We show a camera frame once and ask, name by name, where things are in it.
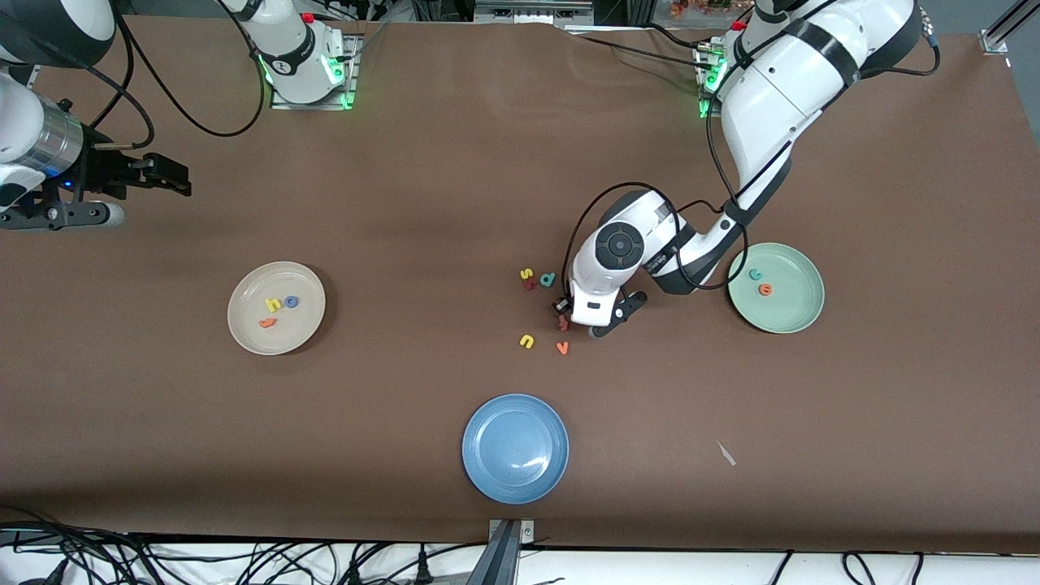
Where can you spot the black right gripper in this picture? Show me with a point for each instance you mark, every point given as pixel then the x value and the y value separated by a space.
pixel 104 174

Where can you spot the yellow letter h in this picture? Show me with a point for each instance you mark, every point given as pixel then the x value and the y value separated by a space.
pixel 274 305

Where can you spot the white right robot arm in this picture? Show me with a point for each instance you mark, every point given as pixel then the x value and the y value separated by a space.
pixel 301 57

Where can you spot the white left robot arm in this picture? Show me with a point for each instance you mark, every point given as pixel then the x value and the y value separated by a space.
pixel 772 106

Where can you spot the blue plate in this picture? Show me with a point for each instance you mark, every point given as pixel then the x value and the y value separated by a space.
pixel 515 448

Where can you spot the brown table cover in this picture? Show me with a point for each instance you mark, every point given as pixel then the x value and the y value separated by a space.
pixel 520 162

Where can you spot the beige brown plate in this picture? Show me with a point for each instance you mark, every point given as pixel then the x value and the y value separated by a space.
pixel 276 337

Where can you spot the white paper scrap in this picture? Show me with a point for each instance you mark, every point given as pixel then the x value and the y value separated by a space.
pixel 725 453

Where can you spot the green plate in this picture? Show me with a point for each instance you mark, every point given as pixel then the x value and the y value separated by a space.
pixel 792 309

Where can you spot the black power plug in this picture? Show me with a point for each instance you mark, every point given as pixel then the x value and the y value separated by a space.
pixel 355 574
pixel 422 566

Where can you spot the orange decorative flowers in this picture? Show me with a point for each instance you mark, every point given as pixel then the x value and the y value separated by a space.
pixel 699 8

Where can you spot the aluminium frame rail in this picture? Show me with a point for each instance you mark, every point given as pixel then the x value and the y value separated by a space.
pixel 995 36
pixel 31 75

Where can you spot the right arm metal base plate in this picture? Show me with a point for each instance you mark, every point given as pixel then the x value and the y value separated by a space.
pixel 354 65

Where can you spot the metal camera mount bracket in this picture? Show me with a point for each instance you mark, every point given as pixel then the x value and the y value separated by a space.
pixel 508 532

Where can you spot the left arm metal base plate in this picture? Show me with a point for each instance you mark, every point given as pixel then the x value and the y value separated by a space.
pixel 702 81

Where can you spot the metal frame profile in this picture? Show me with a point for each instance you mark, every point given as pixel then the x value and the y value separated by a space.
pixel 528 12

